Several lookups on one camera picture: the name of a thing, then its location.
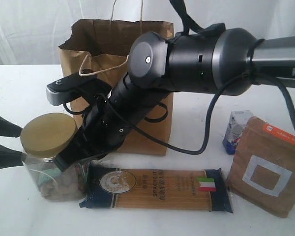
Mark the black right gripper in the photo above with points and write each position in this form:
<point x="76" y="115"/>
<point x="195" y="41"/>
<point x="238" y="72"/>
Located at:
<point x="102" y="132"/>

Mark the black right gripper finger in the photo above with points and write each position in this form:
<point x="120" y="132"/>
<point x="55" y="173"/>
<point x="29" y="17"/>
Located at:
<point x="2" y="157"/>

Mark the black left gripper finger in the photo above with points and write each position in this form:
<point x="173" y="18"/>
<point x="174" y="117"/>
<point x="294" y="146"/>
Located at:
<point x="8" y="129"/>

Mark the clear jar yellow lid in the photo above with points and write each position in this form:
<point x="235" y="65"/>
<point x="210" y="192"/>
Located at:
<point x="42" y="139"/>

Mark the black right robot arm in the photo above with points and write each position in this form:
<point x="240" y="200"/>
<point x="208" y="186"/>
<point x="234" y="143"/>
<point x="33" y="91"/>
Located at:
<point x="214" y="60"/>

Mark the brown paper bag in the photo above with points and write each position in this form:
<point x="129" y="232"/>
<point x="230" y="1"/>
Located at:
<point x="106" y="43"/>

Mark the spaghetti package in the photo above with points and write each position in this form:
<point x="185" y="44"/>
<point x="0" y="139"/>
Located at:
<point x="156" y="189"/>

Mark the small blue white packet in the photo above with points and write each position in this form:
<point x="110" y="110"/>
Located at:
<point x="236" y="125"/>

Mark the brown kraft pouch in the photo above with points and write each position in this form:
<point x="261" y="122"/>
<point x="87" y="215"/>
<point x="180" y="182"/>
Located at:
<point x="263" y="167"/>

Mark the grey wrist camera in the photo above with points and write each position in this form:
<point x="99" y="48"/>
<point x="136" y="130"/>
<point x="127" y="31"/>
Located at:
<point x="74" y="86"/>

